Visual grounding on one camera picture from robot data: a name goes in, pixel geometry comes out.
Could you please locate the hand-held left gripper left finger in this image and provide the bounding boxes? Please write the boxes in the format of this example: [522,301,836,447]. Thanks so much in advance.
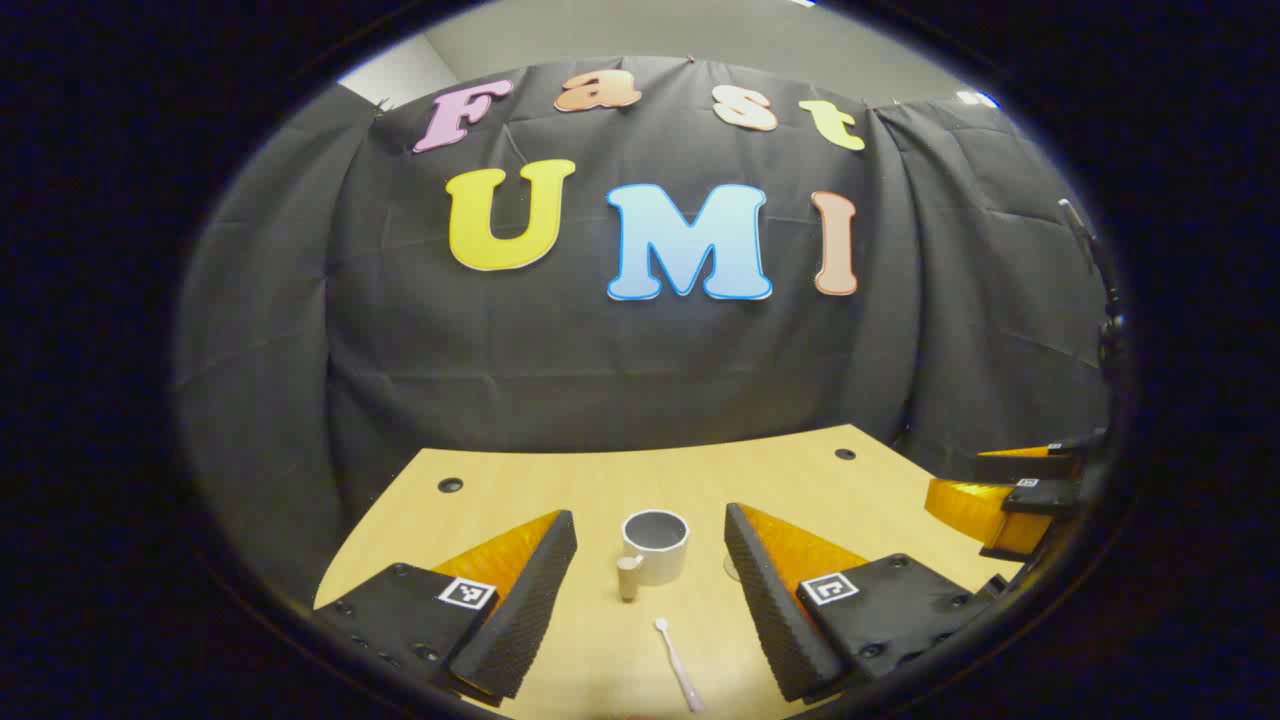
[313,509,579,706]

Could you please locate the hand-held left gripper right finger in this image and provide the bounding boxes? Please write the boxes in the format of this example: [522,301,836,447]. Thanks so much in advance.
[724,502,1011,704]

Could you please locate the white toothbrush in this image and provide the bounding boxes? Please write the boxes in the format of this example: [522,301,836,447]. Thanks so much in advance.
[654,617,707,714]

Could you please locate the white cup with wooden handle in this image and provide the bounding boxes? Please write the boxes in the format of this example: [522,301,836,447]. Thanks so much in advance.
[616,509,691,602]

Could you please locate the light wooden desktop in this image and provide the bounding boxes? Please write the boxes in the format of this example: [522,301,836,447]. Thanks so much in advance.
[313,424,1031,720]

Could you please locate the dark metal stand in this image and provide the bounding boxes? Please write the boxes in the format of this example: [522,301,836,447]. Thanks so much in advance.
[1058,198,1129,366]

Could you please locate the black backdrop cloth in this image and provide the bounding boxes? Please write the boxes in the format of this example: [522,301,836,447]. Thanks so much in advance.
[175,55,1126,611]

